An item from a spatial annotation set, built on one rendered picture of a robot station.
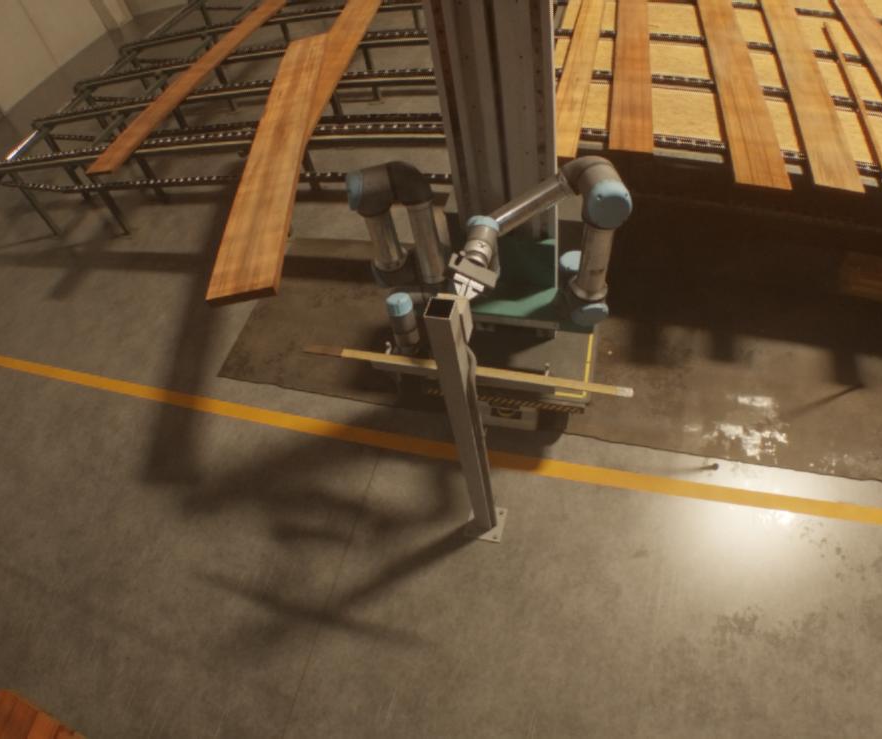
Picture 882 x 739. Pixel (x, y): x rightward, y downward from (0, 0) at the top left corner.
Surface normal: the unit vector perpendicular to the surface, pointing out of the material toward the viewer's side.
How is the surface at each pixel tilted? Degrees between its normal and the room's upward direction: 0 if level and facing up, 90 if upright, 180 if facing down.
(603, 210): 82
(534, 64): 90
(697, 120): 0
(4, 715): 0
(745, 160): 0
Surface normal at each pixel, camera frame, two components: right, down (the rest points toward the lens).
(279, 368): -0.15, -0.55
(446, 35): -0.25, 0.82
